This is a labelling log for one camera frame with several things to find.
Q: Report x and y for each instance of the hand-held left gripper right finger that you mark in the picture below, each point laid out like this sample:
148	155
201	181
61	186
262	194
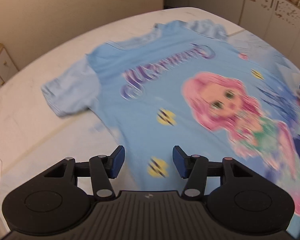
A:
178	161

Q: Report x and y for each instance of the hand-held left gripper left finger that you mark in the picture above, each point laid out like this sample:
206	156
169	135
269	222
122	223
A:
117	160

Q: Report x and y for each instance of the light blue printed t-shirt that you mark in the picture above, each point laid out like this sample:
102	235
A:
165	85

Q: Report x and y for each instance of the speckled white cabinet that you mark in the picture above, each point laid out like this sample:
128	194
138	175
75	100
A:
272	17

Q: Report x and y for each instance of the grey cabinet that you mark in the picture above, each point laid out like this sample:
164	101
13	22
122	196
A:
215	0

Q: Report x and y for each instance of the light wooden cabinet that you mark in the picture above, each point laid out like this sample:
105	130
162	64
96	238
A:
2	65

